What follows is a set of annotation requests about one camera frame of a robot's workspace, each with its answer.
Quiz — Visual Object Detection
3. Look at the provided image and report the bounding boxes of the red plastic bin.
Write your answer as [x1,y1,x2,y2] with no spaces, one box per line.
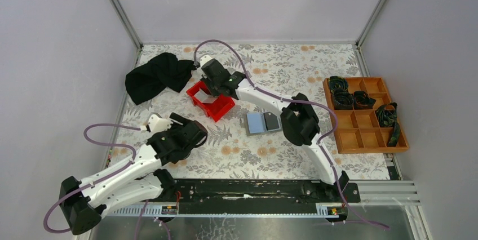
[186,81,235,122]

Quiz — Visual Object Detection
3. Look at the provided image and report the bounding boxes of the grey card holder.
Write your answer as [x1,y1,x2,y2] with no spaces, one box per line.
[242,112,282,136]

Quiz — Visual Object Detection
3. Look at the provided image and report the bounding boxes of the dark credit card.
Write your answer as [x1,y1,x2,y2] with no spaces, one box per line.
[263,112,281,132]

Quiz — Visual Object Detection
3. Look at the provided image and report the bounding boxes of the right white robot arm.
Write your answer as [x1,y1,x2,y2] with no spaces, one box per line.
[199,55,349,202]

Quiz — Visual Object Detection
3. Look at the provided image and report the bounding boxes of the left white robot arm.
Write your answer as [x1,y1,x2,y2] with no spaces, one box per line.
[59,113,207,235]

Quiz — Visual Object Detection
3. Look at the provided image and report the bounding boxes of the cards in red bin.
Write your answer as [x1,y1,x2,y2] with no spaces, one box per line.
[194,88,217,104]

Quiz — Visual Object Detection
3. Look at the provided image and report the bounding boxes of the black cloth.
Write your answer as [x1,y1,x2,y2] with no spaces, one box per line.
[125,52,196,105]

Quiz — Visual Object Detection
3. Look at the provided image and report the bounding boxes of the floral table mat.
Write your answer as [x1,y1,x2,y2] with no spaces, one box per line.
[108,43,391,180]

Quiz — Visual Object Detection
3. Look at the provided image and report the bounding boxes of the rolled dark tie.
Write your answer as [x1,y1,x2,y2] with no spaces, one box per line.
[329,76,349,94]
[331,90,354,110]
[353,91,376,110]

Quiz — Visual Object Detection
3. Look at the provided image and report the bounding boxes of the unrolled dark tie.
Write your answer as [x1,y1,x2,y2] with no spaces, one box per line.
[375,102,401,147]

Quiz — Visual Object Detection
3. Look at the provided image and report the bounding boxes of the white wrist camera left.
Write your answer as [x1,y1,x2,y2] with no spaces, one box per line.
[143,113,172,134]

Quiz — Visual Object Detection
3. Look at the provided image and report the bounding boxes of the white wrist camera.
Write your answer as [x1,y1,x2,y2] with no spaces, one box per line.
[199,55,213,66]
[143,113,172,134]

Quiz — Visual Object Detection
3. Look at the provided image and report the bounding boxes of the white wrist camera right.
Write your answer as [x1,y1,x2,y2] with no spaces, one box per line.
[199,55,213,66]

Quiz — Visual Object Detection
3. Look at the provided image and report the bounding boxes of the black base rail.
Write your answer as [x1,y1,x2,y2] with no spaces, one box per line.
[153,179,361,215]

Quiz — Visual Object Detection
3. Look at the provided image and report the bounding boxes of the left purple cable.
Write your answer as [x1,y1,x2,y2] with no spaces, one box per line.
[43,123,148,233]

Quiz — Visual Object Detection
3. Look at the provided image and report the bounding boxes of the purple cable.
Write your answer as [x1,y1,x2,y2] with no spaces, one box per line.
[193,39,389,230]
[43,123,148,233]

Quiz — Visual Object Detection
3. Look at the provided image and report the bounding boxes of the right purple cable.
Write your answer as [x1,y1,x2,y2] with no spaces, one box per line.
[193,39,389,230]

